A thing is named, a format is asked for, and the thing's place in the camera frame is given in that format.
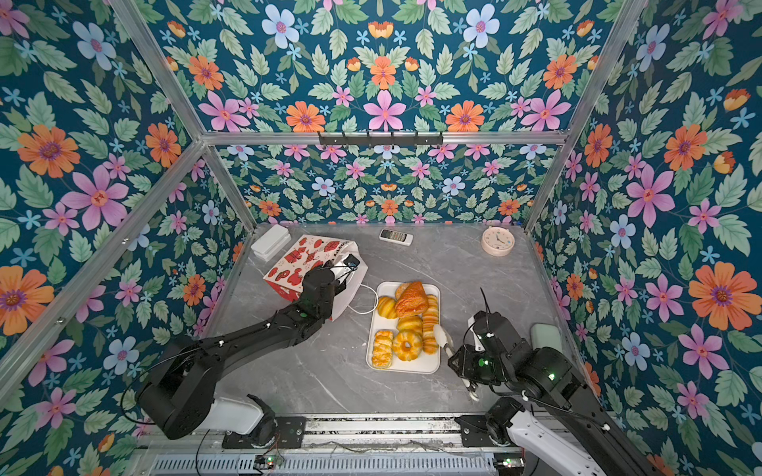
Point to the long twisted bread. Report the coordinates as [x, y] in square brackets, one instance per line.
[430, 318]

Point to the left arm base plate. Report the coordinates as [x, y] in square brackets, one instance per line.
[271, 432]

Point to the reddish brown long loaf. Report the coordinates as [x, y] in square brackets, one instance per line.
[411, 300]

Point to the white plastic box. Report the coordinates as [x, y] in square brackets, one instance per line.
[271, 242]

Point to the black hook rail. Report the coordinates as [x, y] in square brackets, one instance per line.
[368, 139]

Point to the white remote control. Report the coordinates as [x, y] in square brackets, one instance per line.
[396, 237]

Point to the pale green object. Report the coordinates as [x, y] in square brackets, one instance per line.
[546, 335]

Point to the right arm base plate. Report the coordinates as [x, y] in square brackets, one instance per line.
[476, 431]

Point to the red white paper bag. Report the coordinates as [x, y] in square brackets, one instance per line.
[340, 256]

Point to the small yellow bun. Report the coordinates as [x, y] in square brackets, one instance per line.
[386, 307]

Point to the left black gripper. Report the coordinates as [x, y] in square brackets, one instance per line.
[326, 266]

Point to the yellow glazed ring donut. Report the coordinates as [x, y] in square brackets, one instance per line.
[407, 346]

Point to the pale cream bread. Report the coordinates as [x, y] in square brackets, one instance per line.
[412, 324]

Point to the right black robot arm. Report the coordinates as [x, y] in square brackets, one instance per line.
[544, 404]

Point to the yellow croissant bread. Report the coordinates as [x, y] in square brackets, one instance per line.
[382, 352]

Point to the pink round clock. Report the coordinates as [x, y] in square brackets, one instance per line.
[497, 241]

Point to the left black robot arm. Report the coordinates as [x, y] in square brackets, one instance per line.
[179, 394]

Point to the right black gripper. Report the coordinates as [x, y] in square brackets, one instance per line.
[462, 363]

